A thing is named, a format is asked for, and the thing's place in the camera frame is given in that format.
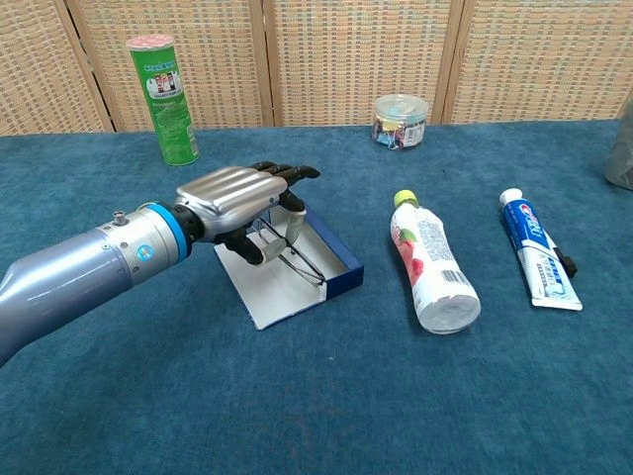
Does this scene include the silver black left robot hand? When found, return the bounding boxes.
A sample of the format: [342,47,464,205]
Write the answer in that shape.
[172,160,322,266]

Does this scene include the thin-framed eyeglasses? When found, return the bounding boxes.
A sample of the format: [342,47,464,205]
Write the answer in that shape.
[255,216,327,288]

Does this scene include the blue white glasses case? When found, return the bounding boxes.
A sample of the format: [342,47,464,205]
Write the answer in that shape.
[213,204,366,332]

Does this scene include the green chips can pink lid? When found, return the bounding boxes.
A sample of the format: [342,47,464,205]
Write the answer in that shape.
[125,33,202,167]

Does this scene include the woven bamboo folding screen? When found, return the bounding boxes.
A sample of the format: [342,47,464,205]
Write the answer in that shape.
[0,0,633,138]

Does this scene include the clear jar of binder clips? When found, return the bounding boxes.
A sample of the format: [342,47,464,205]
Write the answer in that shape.
[371,93,429,151]

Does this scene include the blue felt table cloth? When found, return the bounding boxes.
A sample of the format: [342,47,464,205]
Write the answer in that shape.
[0,118,633,475]

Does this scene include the white drink bottle green cap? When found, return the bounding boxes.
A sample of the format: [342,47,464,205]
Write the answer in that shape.
[390,188,483,336]

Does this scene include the blue white toothpaste tube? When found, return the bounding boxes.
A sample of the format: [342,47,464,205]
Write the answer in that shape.
[497,187,585,313]

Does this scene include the grey garbage bag roll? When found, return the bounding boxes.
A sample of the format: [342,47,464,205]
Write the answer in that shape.
[603,92,633,192]

